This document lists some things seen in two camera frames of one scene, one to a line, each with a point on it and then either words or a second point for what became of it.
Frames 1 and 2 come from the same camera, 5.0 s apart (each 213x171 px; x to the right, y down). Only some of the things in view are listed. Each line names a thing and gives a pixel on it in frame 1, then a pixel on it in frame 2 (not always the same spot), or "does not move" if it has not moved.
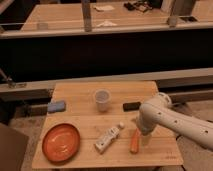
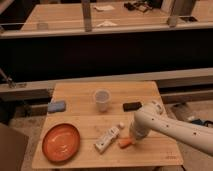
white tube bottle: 110,135 does not move
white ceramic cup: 102,99 does not move
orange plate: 61,143 does not move
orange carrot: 135,142 → 124,142
